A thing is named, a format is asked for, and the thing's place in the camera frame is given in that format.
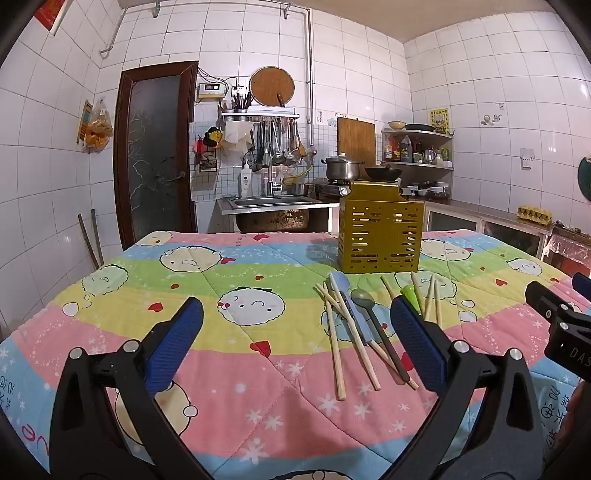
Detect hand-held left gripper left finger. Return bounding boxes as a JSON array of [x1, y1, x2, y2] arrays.
[[48, 296, 218, 480]]

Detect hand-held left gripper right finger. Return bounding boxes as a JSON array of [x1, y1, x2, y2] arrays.
[[383, 295, 549, 480]]

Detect green handled utensil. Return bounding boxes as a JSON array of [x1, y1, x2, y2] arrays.
[[401, 284, 423, 317]]

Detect grey spoon with dark handle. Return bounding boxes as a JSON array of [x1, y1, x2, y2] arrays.
[[350, 288, 411, 384]]

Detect light blue spoon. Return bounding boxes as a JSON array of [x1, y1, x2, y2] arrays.
[[332, 271, 373, 347]]

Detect yellow slotted utensil holder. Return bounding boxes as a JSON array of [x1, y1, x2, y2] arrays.
[[337, 181, 426, 274]]

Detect person's right forearm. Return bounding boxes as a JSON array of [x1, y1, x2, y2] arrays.
[[564, 382, 591, 480]]

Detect row of hanging kitchen utensils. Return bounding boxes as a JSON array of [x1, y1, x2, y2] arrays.
[[248, 119, 308, 169]]

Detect yellow egg carton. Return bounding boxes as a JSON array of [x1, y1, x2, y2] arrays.
[[516, 205, 554, 226]]

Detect colourful cartoon printed blanket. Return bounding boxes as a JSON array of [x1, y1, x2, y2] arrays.
[[0, 229, 591, 480]]

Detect kitchen counter cabinet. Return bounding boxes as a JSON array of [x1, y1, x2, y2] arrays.
[[422, 198, 556, 260]]

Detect wooden stick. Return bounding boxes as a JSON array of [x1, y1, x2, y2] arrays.
[[77, 213, 100, 271], [90, 209, 105, 267]]

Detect steel sink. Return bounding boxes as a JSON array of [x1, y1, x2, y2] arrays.
[[216, 194, 341, 234]]

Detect black wok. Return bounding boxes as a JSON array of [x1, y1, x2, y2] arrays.
[[364, 165, 404, 182]]

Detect gas stove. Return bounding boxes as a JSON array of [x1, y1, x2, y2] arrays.
[[313, 179, 352, 200]]

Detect steel faucet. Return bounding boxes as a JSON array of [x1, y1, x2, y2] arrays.
[[266, 159, 283, 197]]

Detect brown door with frosted glass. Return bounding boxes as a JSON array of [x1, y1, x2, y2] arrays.
[[113, 60, 199, 251]]

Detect steel pot with lid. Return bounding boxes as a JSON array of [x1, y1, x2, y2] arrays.
[[321, 155, 366, 182]]

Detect metal corner shelf with bottles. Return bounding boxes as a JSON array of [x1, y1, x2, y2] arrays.
[[381, 121, 456, 186]]

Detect yellow and red hanging gloves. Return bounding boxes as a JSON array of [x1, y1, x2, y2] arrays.
[[193, 126, 225, 154]]

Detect white hanging cloth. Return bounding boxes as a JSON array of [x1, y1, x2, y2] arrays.
[[223, 123, 252, 155]]

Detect rectangular wooden cutting board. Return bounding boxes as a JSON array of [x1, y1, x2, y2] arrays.
[[336, 116, 378, 167]]

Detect hanging plastic bag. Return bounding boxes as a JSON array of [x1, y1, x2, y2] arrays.
[[76, 97, 114, 154]]

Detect round wooden cutting board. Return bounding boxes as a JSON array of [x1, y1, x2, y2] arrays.
[[249, 66, 297, 110]]

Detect green round wall object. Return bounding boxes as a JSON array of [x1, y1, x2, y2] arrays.
[[577, 156, 591, 202]]

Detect white wall hooks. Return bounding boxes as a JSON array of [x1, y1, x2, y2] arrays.
[[479, 102, 506, 127]]

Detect yellow wall poster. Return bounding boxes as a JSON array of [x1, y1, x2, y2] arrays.
[[429, 108, 451, 135]]

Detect metal wall rack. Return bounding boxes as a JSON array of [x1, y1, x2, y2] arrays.
[[220, 108, 300, 125]]

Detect white wall control box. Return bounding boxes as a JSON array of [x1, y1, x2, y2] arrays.
[[196, 82, 228, 103]]

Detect grey vertical wall pipe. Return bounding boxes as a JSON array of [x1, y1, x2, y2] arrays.
[[305, 8, 317, 155]]

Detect red wall hanging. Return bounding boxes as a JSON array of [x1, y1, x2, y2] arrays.
[[34, 0, 73, 36]]

